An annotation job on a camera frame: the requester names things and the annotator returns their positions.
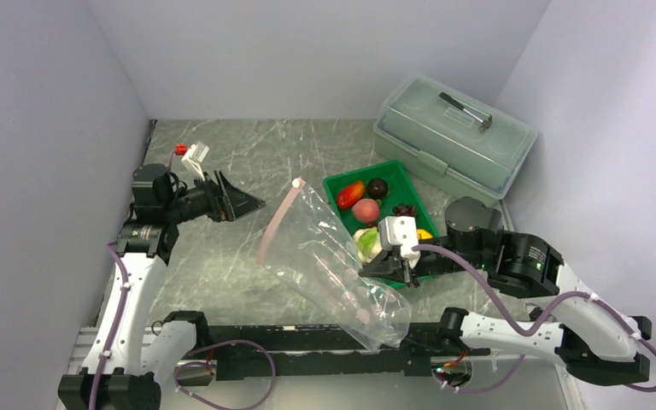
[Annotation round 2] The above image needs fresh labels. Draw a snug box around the purple grape bunch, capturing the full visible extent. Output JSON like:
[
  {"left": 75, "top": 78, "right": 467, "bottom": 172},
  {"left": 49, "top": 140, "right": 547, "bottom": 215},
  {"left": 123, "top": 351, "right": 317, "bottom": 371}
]
[{"left": 392, "top": 203, "right": 418, "bottom": 218}]

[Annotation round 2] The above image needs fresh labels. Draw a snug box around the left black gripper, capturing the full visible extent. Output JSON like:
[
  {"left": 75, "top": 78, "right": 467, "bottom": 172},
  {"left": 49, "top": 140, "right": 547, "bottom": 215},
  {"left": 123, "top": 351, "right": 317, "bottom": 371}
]
[{"left": 163, "top": 168, "right": 265, "bottom": 224}]

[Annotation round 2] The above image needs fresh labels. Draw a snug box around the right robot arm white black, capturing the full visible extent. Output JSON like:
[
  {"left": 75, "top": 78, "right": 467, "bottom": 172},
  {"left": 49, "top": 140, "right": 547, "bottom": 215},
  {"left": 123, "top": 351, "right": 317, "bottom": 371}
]
[{"left": 360, "top": 197, "right": 652, "bottom": 391}]

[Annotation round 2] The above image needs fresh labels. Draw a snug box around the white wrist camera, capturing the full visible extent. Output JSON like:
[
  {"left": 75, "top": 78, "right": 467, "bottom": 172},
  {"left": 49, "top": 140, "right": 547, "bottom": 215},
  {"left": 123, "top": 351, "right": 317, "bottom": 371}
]
[
  {"left": 174, "top": 142, "right": 209, "bottom": 179},
  {"left": 378, "top": 216, "right": 420, "bottom": 268}
]

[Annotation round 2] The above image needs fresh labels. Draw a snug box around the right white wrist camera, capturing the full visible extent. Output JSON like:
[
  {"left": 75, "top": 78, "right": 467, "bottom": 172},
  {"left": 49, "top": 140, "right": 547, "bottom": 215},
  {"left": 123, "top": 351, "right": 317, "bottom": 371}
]
[{"left": 378, "top": 216, "right": 420, "bottom": 268}]

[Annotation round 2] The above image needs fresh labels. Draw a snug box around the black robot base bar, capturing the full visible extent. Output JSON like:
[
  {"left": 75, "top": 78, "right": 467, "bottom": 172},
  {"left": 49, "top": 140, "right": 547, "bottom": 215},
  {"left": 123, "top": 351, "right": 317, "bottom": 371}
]
[{"left": 184, "top": 322, "right": 464, "bottom": 381}]

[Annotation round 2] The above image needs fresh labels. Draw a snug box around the yellow orange fruit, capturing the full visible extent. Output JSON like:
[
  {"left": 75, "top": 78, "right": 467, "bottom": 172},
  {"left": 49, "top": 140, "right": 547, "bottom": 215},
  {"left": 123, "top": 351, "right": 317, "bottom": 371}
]
[{"left": 416, "top": 228, "right": 433, "bottom": 240}]

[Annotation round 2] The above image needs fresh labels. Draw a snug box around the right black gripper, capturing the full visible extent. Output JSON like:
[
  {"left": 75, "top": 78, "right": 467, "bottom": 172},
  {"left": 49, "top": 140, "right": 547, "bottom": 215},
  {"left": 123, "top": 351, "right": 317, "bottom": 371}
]
[{"left": 358, "top": 235, "right": 490, "bottom": 288}]

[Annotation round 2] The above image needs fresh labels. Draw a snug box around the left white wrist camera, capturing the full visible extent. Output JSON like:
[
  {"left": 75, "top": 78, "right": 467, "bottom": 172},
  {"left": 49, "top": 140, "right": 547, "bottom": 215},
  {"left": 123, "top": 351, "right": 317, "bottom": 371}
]
[{"left": 174, "top": 142, "right": 209, "bottom": 179}]

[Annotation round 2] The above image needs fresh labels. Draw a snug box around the pale green lidded storage box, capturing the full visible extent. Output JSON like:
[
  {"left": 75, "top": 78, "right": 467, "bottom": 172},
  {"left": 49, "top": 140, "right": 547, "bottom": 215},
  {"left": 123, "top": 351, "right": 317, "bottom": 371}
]
[{"left": 374, "top": 74, "right": 539, "bottom": 206}]

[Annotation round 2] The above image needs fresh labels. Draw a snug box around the green plastic tray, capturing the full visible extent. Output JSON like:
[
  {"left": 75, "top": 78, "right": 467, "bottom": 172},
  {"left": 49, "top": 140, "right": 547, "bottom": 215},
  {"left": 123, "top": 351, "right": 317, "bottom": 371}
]
[{"left": 322, "top": 160, "right": 448, "bottom": 290}]

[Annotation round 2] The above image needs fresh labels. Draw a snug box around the red mango fruit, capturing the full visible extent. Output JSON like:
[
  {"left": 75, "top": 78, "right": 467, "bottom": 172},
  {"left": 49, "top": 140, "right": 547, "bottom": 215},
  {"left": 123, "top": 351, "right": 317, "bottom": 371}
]
[{"left": 335, "top": 180, "right": 366, "bottom": 210}]

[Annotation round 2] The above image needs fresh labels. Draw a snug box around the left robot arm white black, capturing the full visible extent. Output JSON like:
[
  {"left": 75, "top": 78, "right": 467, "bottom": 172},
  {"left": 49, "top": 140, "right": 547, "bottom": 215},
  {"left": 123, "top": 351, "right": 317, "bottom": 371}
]
[{"left": 57, "top": 163, "right": 266, "bottom": 409}]

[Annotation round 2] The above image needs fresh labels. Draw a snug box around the clear zip top bag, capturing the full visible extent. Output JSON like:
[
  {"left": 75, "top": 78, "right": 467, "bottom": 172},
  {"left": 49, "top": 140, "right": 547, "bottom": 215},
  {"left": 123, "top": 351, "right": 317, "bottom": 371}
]
[{"left": 257, "top": 178, "right": 412, "bottom": 350}]

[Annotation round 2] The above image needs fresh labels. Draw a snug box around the pink peach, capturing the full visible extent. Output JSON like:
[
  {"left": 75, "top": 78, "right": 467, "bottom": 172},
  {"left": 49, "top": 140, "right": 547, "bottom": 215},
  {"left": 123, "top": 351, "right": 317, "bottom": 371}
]
[{"left": 351, "top": 198, "right": 380, "bottom": 225}]

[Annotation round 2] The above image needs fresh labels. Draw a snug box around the dark purple mangosteen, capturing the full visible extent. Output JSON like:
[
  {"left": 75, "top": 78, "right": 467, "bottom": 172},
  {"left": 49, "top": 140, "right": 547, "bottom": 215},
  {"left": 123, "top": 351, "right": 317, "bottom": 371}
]
[{"left": 366, "top": 178, "right": 390, "bottom": 201}]

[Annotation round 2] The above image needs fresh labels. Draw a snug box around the aluminium frame rail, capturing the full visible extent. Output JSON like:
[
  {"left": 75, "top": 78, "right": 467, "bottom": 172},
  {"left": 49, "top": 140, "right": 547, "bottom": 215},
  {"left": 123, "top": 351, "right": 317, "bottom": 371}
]
[{"left": 56, "top": 203, "right": 583, "bottom": 410}]

